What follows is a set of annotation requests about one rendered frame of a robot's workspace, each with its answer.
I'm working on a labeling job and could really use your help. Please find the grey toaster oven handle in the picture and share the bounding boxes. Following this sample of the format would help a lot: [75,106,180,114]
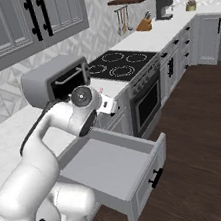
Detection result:
[52,65,86,87]

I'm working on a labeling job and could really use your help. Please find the open white drawer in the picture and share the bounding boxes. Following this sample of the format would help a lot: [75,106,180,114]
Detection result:
[53,117,181,221]

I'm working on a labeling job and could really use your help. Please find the black cupboard door handle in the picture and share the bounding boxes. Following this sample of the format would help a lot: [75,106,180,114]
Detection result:
[35,0,55,39]
[22,0,45,44]

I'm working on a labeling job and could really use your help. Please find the grey toaster oven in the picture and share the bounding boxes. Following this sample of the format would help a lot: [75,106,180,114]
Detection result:
[17,49,96,113]

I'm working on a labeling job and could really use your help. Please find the small potted plant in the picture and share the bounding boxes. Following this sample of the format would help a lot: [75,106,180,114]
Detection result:
[183,0,199,13]

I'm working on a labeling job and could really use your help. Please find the rail with hanging tools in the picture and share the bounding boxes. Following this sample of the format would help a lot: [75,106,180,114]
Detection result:
[112,4,136,37]

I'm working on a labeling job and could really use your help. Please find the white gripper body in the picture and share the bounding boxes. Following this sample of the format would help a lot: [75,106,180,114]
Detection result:
[103,94,121,117]

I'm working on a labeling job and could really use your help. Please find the steel oven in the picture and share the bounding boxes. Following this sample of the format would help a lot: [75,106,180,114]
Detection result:
[121,53,173,140]

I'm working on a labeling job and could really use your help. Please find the white base cupboard run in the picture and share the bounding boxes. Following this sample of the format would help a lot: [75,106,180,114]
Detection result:
[149,17,210,107]

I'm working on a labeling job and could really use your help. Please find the black hob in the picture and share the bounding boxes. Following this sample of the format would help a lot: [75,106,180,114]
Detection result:
[84,41,163,88]

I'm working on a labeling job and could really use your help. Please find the white cupboard front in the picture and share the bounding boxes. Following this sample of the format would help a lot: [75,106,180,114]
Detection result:
[93,104,136,143]

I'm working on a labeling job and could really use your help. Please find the dark grey coffee machine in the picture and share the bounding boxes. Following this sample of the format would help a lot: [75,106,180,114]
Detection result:
[153,0,178,22]

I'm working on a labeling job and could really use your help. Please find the wooden knife block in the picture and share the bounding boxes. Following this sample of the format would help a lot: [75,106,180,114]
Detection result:
[133,10,155,33]

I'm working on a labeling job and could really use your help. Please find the black drawer handle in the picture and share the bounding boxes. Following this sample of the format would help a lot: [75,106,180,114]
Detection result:
[145,167,167,190]

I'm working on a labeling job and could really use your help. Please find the white corner cupboard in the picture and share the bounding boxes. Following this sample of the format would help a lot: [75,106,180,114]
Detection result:
[190,11,221,68]

